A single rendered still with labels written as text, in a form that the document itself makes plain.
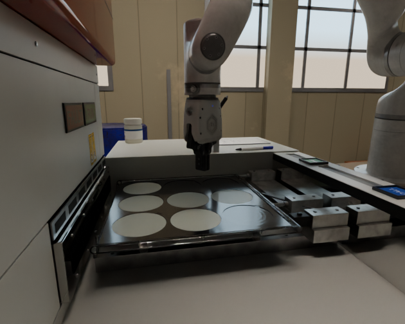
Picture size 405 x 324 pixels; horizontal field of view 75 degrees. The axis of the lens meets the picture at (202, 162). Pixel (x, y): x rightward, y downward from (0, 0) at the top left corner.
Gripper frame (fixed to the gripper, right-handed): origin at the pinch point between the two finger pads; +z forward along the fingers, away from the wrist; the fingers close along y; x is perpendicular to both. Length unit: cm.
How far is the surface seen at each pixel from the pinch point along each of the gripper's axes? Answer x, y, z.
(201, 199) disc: -2.6, -3.8, 8.1
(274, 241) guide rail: -20.3, -2.4, 13.5
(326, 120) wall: 41, 318, 10
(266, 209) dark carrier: -17.3, 0.0, 8.0
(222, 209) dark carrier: -9.7, -5.7, 8.0
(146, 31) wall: 192, 155, -87
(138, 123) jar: 43.6, 16.6, -6.1
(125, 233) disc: -1.6, -24.9, 8.1
